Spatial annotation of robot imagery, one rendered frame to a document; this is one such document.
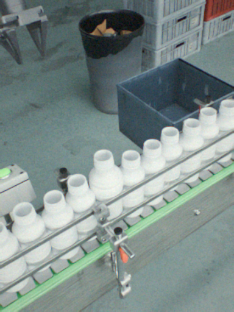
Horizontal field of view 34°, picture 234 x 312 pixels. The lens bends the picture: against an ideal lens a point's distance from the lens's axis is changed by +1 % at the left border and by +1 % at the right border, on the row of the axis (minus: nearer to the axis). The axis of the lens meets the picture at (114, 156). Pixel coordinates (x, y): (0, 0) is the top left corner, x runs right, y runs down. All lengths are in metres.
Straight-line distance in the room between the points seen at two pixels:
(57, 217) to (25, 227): 0.06
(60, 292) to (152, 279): 1.13
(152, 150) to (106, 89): 1.98
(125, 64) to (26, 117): 0.88
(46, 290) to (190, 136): 0.44
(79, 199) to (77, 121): 2.12
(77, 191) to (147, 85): 0.86
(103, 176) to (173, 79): 0.94
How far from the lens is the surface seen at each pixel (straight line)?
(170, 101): 1.66
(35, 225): 0.72
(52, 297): 0.85
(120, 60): 2.60
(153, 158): 0.80
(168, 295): 1.91
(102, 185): 0.74
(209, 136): 0.91
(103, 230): 0.76
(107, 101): 2.80
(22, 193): 0.85
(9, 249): 0.71
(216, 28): 3.93
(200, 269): 1.99
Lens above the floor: 1.68
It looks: 42 degrees down
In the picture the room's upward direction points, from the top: 4 degrees counter-clockwise
